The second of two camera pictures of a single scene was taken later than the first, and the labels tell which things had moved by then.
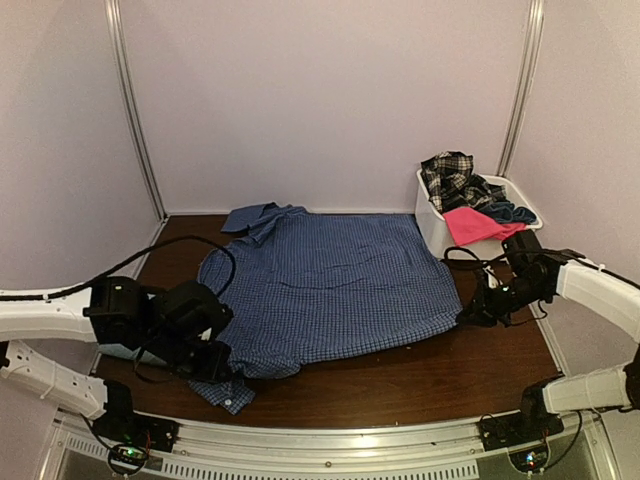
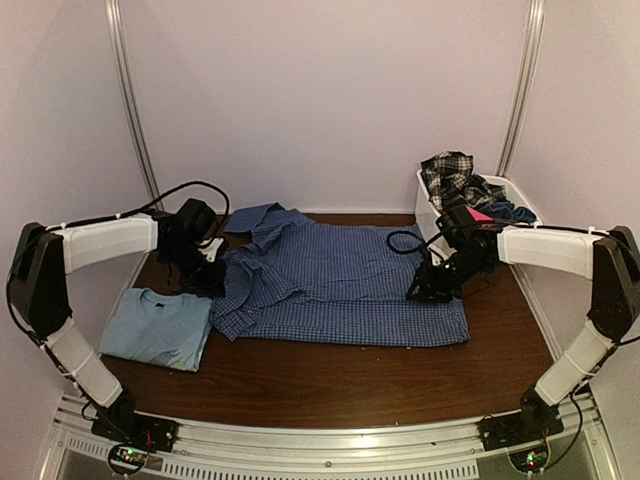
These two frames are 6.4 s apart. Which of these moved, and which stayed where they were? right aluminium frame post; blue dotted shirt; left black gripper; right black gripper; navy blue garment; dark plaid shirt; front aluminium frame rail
Moved: left black gripper; blue dotted shirt; right black gripper
Stayed: navy blue garment; right aluminium frame post; dark plaid shirt; front aluminium frame rail
